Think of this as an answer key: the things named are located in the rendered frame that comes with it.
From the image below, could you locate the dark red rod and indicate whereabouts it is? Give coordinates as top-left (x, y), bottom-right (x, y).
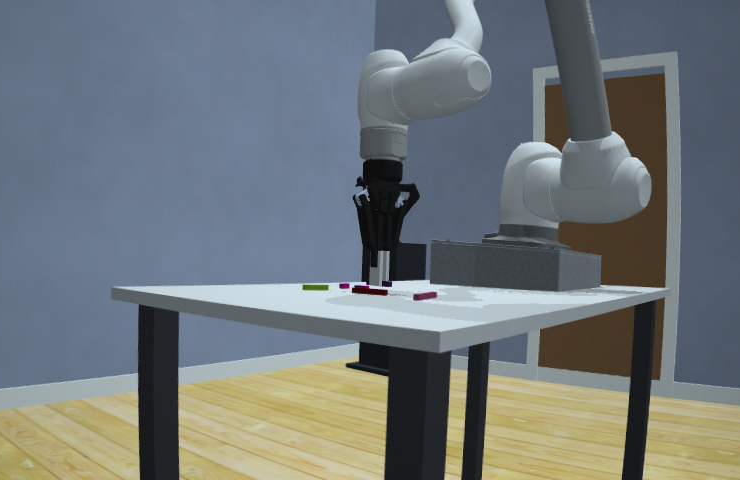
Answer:
top-left (352, 287), bottom-right (388, 296)

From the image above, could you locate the purple rod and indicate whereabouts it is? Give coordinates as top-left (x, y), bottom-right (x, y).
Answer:
top-left (366, 280), bottom-right (392, 287)

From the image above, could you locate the pink rod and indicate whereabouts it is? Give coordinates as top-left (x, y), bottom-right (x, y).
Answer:
top-left (413, 292), bottom-right (437, 301)

